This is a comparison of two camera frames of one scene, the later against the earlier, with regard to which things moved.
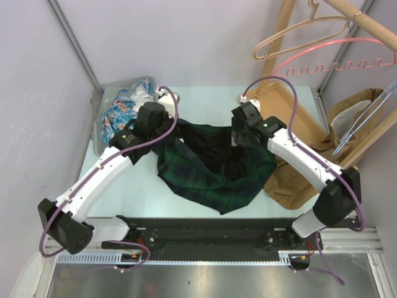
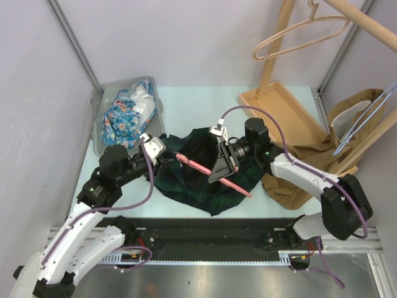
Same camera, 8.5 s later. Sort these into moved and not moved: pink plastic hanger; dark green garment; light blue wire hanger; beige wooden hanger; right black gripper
Moved: pink plastic hanger; dark green garment; right black gripper
Not moved: light blue wire hanger; beige wooden hanger
